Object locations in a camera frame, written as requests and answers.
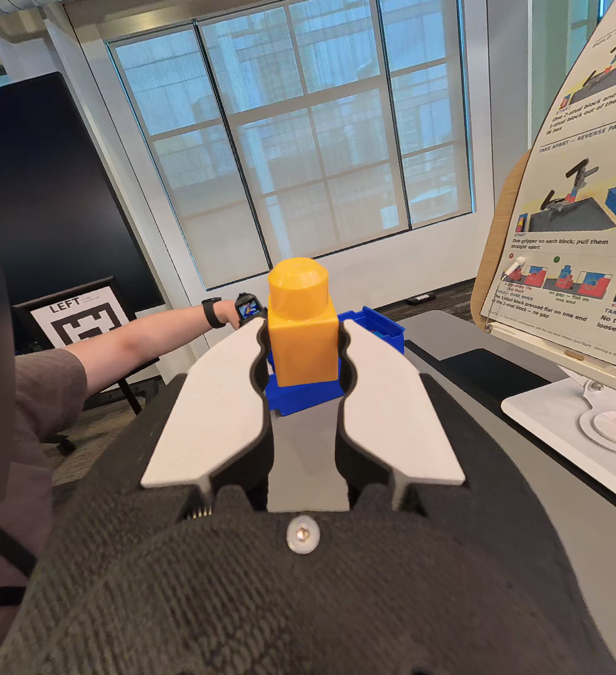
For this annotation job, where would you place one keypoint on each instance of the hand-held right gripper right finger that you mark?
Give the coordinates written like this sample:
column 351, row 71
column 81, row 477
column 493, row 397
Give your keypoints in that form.
column 397, row 422

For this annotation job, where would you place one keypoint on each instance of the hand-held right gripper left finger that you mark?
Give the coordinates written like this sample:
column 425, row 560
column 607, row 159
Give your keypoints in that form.
column 213, row 422

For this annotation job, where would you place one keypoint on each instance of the yellow one-stud block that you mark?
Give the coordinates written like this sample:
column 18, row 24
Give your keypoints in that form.
column 302, row 343

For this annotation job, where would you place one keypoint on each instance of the blue plastic bin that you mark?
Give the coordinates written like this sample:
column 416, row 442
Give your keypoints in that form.
column 297, row 398

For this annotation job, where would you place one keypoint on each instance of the person's left hand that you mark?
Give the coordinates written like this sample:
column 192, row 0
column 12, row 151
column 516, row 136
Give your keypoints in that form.
column 231, row 314

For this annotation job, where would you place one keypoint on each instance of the black wristwatch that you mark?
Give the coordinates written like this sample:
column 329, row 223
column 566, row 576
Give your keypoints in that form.
column 212, row 314

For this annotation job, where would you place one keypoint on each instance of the black sign easel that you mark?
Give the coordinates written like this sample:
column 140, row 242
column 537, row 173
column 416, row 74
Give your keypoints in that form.
column 128, row 393

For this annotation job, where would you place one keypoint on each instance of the black desk mat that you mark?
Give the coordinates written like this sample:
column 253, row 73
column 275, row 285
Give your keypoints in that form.
column 497, row 379

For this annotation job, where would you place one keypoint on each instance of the small black flat device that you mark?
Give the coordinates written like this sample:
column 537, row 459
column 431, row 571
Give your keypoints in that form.
column 421, row 299

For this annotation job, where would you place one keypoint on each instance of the white stand base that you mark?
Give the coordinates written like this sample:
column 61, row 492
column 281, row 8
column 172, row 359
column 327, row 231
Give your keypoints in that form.
column 545, row 416

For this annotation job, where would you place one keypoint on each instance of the framed marker code sign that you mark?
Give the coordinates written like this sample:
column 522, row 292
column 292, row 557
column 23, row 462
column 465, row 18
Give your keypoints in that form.
column 70, row 316

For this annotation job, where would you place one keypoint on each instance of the wooden display board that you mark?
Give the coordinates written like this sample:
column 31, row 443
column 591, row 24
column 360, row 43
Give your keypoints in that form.
column 497, row 237

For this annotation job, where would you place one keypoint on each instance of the large black display panel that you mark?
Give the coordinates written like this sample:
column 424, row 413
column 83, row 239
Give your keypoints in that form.
column 49, row 184

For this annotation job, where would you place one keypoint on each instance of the instruction poster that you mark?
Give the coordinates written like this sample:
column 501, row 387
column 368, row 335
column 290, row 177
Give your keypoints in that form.
column 576, row 184

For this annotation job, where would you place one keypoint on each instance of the narrow side window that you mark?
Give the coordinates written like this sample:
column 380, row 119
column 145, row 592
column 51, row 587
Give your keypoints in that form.
column 571, row 52

